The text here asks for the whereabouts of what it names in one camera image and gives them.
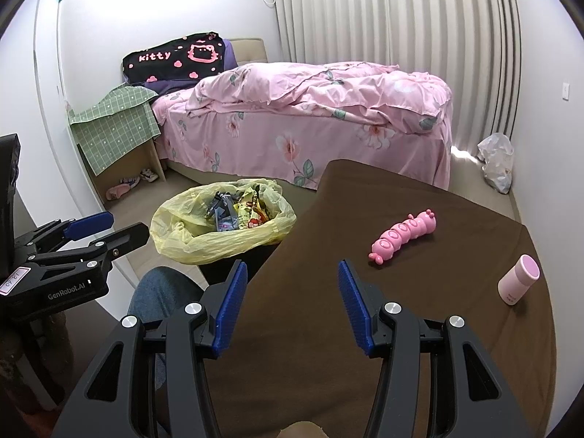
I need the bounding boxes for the green checked cloth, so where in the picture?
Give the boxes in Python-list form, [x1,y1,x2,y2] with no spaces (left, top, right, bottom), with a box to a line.
[68,84,161,176]

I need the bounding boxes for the black trash bin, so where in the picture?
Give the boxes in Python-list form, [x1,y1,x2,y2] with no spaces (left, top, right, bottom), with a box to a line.
[201,242,274,288]

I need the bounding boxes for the white striped curtain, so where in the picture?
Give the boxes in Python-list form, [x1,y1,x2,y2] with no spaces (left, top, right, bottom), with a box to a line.
[269,0,523,147]

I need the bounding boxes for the black Hello Kitty pillow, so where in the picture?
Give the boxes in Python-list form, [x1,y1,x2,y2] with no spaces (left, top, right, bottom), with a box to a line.
[122,32,227,85]

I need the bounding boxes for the person's leg in jeans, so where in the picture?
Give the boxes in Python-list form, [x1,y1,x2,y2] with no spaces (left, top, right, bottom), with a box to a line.
[128,267,206,391]

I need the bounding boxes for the dark purple packet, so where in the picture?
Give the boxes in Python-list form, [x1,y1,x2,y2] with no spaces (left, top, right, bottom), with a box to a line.
[207,192,240,233]

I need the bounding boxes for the wooden nightstand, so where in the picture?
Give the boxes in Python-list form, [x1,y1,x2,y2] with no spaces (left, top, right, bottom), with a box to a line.
[77,139,166,201]

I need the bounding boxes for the pink floral duvet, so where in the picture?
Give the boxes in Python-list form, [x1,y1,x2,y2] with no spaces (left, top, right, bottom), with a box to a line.
[185,61,452,135]

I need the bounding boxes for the white wardrobe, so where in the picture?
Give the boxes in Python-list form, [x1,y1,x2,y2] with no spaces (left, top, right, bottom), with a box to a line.
[0,0,108,284]

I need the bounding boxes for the bed with pink floral sheet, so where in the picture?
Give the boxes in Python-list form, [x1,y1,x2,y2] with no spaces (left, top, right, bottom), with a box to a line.
[150,38,454,190]

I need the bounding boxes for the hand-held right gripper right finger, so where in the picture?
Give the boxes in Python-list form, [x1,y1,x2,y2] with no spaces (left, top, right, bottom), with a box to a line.
[338,259,532,438]

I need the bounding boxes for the yellow plastic trash bag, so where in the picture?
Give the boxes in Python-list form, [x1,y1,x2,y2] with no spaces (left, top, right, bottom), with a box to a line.
[150,179,297,265]

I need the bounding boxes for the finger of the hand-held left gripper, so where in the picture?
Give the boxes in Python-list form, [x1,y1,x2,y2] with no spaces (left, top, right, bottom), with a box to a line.
[27,222,151,284]
[14,211,114,265]

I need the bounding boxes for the pink cup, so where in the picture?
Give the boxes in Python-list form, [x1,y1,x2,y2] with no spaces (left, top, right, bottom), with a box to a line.
[497,254,541,306]

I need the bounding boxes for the white plastic bag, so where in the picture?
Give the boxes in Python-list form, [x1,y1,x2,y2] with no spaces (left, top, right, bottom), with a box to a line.
[477,132,515,193]

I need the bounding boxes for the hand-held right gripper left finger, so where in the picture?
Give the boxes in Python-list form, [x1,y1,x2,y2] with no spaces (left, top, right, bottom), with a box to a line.
[59,260,248,438]

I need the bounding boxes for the pink caterpillar toy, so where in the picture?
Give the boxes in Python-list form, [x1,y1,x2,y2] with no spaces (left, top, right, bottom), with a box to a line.
[369,209,437,265]

